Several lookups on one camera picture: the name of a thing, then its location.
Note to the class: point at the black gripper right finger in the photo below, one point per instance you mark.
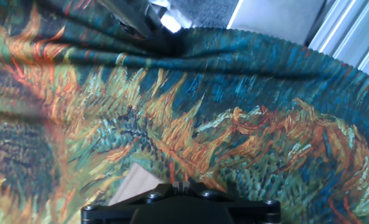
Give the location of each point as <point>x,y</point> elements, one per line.
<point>255,213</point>

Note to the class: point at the dark grey cloth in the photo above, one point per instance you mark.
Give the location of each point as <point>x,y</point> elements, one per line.
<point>206,11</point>

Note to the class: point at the large cardboard box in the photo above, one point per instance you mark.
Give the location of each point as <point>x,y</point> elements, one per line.
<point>136,185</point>

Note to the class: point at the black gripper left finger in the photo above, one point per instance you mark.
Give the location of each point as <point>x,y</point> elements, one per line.
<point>109,213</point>

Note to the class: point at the sunflower painting tablecloth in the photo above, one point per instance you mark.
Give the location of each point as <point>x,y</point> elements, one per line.
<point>203,109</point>

